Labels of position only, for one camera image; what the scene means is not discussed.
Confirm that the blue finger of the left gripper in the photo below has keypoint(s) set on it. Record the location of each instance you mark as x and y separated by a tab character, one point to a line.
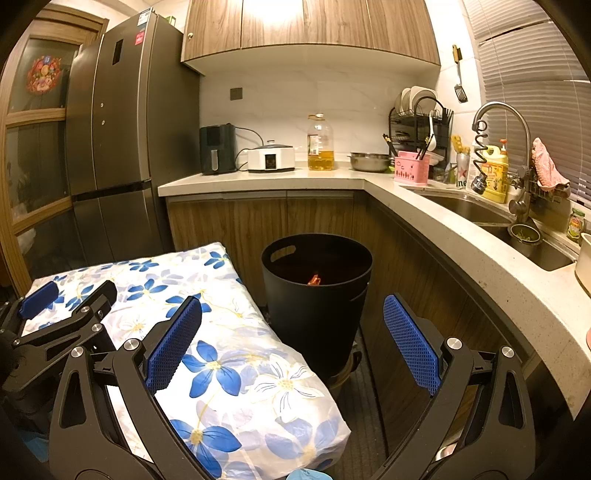
92	310
33	304

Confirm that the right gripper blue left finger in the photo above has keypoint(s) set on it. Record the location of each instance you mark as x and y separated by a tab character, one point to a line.
167	342

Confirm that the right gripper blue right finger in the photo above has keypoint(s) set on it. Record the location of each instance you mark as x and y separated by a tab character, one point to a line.
417	352

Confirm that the orange red plastic bag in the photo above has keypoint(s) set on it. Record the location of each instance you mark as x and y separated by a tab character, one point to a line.
315	280

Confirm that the black trash bin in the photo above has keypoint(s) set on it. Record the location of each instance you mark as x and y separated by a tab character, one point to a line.
319	322

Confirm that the steel kitchen faucet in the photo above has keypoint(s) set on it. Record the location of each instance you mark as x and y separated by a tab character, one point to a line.
520	206

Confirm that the wooden lower cabinets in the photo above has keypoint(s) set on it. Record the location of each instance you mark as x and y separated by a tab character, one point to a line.
404	262

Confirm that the wooden cabinets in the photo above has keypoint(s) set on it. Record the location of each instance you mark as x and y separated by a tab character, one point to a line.
399	26
404	262

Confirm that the blue floral tablecloth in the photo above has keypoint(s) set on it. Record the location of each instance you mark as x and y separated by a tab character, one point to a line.
246	405

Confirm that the sink strainer cup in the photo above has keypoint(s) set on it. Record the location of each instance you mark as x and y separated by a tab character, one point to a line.
524	238

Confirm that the steel sink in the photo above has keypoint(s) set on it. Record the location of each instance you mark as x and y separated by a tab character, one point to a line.
550	255

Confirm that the pink utensil holder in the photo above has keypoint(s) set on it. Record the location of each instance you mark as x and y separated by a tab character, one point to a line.
411	169

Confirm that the beer can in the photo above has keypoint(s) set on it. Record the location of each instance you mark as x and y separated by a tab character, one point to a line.
463	166

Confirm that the glass jar green lid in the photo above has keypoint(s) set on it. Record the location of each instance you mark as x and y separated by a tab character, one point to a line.
576	225

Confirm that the wooden glass door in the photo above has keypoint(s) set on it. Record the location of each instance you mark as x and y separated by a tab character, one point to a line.
38	231

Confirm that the steel bowl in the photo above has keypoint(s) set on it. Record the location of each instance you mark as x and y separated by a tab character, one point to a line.
370	162

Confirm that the yellow detergent bottle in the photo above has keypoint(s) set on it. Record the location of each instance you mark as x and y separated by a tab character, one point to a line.
496	169

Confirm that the black air fryer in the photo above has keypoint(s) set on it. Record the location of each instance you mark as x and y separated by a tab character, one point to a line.
217	149

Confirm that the pink cloth on rack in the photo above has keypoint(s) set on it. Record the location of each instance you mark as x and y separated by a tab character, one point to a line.
549	177

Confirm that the white rice cooker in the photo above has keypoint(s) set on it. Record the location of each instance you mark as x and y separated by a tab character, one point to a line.
271	158

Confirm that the dark grey refrigerator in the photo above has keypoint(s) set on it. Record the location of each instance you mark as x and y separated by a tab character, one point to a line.
131	126

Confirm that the black dish rack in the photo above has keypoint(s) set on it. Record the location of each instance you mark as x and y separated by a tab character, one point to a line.
424	118

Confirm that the cooking oil bottle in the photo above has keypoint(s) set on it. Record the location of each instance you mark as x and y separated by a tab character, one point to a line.
321	153

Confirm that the hanging slotted spatula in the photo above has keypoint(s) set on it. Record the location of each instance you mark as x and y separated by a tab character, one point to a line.
459	88

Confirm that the window blinds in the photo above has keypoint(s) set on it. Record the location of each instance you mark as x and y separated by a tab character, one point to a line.
527	63

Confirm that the wooden upper cabinets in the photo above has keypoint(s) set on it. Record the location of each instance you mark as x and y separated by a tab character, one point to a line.
399	26

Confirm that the wall socket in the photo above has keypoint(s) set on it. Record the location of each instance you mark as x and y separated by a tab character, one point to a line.
235	93

